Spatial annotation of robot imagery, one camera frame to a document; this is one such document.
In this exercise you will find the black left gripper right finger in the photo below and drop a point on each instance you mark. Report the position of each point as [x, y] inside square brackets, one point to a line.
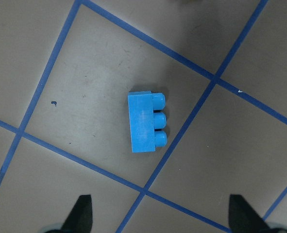
[242, 218]

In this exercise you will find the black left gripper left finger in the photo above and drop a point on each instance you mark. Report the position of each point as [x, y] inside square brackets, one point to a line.
[80, 218]

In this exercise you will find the blue toy block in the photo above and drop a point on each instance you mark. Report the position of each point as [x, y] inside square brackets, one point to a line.
[147, 121]

